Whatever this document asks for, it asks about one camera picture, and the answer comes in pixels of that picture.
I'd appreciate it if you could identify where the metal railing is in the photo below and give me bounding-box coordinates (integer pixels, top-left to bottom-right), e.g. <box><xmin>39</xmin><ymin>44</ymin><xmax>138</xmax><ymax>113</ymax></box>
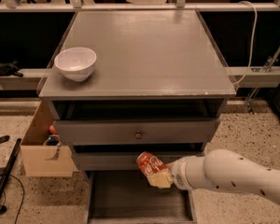
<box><xmin>0</xmin><ymin>0</ymin><xmax>280</xmax><ymax>12</ymax></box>

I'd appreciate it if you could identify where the grey middle drawer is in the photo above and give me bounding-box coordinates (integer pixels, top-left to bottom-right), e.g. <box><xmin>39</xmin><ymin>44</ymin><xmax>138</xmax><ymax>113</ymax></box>
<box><xmin>71</xmin><ymin>150</ymin><xmax>205</xmax><ymax>172</ymax></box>

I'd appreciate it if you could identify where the black cloth on ledge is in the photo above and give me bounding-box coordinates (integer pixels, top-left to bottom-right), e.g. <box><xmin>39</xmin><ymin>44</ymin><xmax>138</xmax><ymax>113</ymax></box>
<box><xmin>0</xmin><ymin>61</ymin><xmax>23</xmax><ymax>77</ymax></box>

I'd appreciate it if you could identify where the orange ball in box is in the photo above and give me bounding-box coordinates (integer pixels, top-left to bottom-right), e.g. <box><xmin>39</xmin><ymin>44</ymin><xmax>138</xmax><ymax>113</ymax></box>
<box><xmin>49</xmin><ymin>125</ymin><xmax>57</xmax><ymax>134</ymax></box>

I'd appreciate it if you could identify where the black cable on floor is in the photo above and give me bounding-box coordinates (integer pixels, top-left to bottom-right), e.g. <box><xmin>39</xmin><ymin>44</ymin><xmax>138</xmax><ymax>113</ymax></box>
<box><xmin>0</xmin><ymin>173</ymin><xmax>26</xmax><ymax>224</ymax></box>

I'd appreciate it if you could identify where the white bowl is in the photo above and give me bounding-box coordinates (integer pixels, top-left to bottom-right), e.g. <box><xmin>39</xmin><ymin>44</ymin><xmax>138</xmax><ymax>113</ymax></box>
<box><xmin>54</xmin><ymin>47</ymin><xmax>97</xmax><ymax>81</ymax></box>

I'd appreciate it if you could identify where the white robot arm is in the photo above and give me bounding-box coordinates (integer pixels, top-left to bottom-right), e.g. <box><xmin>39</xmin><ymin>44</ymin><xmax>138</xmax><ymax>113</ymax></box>
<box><xmin>147</xmin><ymin>149</ymin><xmax>280</xmax><ymax>205</ymax></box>

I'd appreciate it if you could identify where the black pole on floor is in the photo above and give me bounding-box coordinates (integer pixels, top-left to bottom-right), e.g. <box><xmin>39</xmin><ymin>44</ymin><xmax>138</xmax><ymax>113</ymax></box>
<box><xmin>0</xmin><ymin>137</ymin><xmax>22</xmax><ymax>216</ymax></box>

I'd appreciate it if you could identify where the open grey bottom drawer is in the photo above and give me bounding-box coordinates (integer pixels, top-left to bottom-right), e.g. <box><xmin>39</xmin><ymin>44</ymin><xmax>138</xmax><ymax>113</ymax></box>
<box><xmin>84</xmin><ymin>171</ymin><xmax>198</xmax><ymax>224</ymax></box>

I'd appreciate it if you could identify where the red coke can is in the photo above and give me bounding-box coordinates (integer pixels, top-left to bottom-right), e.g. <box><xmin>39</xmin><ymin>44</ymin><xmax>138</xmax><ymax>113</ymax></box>
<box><xmin>136</xmin><ymin>151</ymin><xmax>167</xmax><ymax>176</ymax></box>

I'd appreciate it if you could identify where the grey drawer cabinet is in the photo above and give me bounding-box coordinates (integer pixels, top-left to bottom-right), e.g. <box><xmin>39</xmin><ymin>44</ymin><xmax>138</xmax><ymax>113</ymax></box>
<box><xmin>35</xmin><ymin>9</ymin><xmax>237</xmax><ymax>173</ymax></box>

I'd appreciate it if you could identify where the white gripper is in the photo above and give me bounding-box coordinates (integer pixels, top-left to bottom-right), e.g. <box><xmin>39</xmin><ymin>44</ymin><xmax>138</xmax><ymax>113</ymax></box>
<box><xmin>147</xmin><ymin>157</ymin><xmax>192</xmax><ymax>190</ymax></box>

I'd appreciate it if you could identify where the cardboard box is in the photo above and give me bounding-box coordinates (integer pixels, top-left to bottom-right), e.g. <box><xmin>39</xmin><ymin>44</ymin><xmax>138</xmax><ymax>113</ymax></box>
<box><xmin>21</xmin><ymin>102</ymin><xmax>76</xmax><ymax>177</ymax></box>

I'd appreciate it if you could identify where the grey top drawer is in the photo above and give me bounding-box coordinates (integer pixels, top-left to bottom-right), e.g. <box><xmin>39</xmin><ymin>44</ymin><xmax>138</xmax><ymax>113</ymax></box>
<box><xmin>54</xmin><ymin>119</ymin><xmax>220</xmax><ymax>145</ymax></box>

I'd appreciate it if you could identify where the white cable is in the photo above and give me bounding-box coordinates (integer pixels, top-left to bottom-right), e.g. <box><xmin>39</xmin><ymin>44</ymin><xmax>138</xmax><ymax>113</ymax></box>
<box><xmin>231</xmin><ymin>0</ymin><xmax>259</xmax><ymax>87</ymax></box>

